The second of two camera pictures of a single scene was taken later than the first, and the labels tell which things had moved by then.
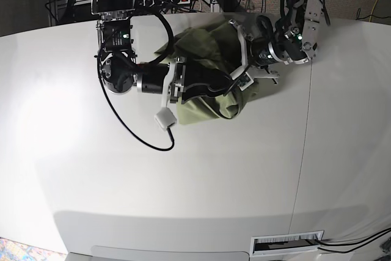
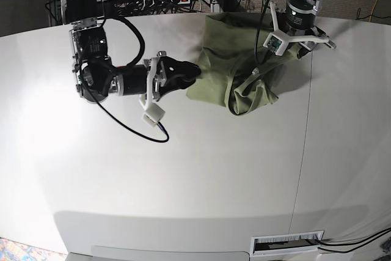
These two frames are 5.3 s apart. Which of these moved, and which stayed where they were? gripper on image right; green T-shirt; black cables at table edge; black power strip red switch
Moved: gripper on image right; green T-shirt
Stayed: black power strip red switch; black cables at table edge
